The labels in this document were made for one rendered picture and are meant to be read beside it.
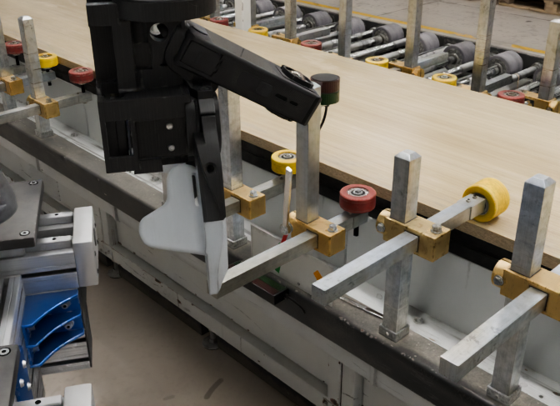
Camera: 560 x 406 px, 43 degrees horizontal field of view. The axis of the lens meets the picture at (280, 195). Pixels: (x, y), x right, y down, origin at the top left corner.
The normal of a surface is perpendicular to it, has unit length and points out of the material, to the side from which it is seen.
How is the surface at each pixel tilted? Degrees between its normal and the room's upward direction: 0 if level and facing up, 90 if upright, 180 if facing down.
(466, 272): 90
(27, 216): 0
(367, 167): 0
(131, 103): 90
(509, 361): 90
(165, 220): 57
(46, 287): 90
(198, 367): 0
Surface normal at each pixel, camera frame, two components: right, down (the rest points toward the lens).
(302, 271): -0.73, 0.32
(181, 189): 0.18, -0.12
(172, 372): 0.00, -0.89
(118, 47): 0.22, 0.44
